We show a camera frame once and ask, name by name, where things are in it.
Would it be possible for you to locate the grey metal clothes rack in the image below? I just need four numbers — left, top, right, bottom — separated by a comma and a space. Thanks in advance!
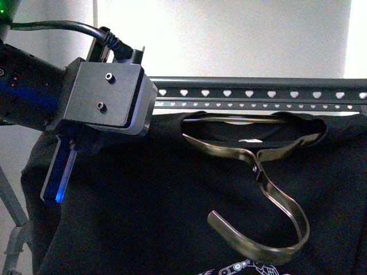
151, 77, 366, 116

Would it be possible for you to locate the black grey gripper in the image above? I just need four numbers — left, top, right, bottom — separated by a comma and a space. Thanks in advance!
40, 28, 158, 203

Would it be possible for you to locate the black cable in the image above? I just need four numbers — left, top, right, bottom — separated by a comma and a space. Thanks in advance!
8, 19, 134, 62

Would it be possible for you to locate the metal clothes hanger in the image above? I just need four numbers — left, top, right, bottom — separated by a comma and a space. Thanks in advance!
181, 112, 327, 265

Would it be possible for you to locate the black printed t-shirt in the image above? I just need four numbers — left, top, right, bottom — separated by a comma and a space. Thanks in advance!
21, 113, 366, 274

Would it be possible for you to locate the grey metal stand leg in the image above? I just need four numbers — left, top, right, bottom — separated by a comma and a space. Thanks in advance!
1, 168, 29, 275

